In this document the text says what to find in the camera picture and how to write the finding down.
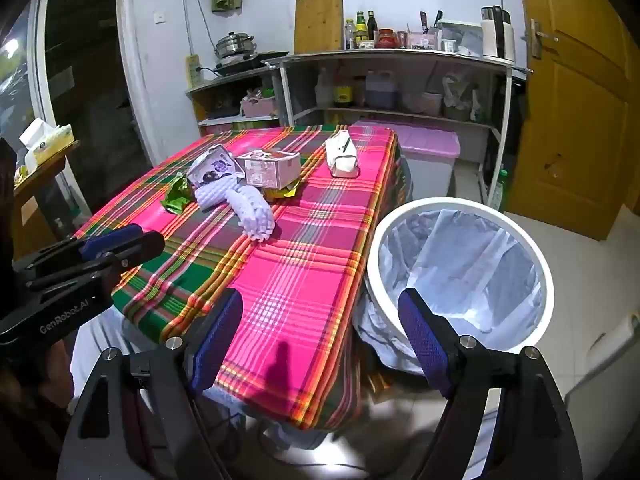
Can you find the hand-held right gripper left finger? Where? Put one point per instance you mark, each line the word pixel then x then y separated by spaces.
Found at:
pixel 217 340

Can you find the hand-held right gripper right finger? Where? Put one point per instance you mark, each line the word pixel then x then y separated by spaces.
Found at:
pixel 425 335

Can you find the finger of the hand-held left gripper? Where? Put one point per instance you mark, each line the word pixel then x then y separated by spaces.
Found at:
pixel 112 240
pixel 145 247

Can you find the green snack wrapper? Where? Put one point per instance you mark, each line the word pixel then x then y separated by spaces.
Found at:
pixel 177 200

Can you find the clear plastic bin liner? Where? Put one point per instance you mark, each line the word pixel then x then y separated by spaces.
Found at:
pixel 475 270

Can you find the white foam fruit net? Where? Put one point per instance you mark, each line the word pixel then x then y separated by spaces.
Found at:
pixel 215 194
pixel 255 215

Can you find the purple milk carton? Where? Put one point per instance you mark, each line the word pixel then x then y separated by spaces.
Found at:
pixel 212 167

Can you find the white round waste bin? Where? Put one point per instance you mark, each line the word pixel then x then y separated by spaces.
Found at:
pixel 450 205

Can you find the yellow snack wrapper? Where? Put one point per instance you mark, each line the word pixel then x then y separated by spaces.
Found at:
pixel 282 192

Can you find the pink and white carton box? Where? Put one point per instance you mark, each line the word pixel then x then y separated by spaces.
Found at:
pixel 270 167

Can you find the white tissue pack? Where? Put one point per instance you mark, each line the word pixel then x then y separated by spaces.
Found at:
pixel 342 160

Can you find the person's left forearm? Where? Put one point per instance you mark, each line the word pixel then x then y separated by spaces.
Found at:
pixel 30 410

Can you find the wooden side table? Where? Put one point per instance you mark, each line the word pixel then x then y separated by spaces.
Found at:
pixel 35 200

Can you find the pink plaid tablecloth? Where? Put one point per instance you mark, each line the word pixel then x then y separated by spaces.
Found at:
pixel 300 285

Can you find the yellow tissue box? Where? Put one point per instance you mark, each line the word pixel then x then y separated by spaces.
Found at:
pixel 47 139

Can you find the glass sliding door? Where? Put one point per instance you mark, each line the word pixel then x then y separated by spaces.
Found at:
pixel 100 110

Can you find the green plastic bottle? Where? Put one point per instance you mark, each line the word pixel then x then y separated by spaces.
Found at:
pixel 500 190

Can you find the pink plastic basket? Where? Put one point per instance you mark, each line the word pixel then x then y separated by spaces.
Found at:
pixel 259 106

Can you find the yellowish power strip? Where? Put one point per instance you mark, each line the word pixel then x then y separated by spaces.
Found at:
pixel 192 72

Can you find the small metal shelf unit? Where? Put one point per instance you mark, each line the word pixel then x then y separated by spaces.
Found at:
pixel 230 81

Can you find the white appliance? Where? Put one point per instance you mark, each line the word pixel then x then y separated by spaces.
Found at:
pixel 610 385

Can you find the pink lid storage bin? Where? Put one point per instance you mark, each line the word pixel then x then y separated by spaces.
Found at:
pixel 430 142

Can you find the black induction cooker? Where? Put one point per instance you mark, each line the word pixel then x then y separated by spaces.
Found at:
pixel 250 62

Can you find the steel steamer pot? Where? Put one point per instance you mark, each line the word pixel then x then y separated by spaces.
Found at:
pixel 235 45

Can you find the white plastic tub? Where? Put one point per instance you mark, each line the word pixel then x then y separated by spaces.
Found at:
pixel 433 104

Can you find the white plastic bottle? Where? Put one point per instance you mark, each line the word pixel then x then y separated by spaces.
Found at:
pixel 324 90

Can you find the crumpled plastic bag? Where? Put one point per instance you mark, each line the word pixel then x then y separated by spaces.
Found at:
pixel 460 97

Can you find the translucent plastic jug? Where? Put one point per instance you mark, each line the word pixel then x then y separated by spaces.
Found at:
pixel 381 91

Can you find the small dark jar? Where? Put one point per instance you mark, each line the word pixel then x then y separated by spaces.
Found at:
pixel 359 92

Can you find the yellow label soy bottle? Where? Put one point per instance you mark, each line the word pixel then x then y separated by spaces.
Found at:
pixel 343 92

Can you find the yellow wooden door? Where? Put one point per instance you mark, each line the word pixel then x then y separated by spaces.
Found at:
pixel 575 110

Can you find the large metal shelf unit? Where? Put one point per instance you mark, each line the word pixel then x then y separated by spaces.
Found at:
pixel 400 55

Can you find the wooden cutting board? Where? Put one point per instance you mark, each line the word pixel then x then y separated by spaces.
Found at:
pixel 319 25

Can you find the pink knife holder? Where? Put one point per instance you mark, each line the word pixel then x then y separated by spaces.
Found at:
pixel 425 41

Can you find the clear glass bottle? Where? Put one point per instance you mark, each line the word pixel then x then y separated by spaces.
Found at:
pixel 349 35

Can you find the small glass jar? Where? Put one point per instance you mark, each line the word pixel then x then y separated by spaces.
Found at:
pixel 402 39

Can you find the red lid jar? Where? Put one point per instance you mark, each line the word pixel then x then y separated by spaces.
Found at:
pixel 386 39

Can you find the clear plastic container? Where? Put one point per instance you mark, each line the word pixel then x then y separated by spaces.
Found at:
pixel 462 37

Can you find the green label sauce bottle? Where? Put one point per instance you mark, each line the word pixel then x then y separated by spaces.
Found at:
pixel 361 32

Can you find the white electric kettle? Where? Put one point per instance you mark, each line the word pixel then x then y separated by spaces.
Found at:
pixel 497 35

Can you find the dark sauce bottle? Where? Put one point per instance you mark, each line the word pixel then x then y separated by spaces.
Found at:
pixel 372 27

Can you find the white light switch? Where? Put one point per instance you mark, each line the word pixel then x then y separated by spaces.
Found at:
pixel 160 17

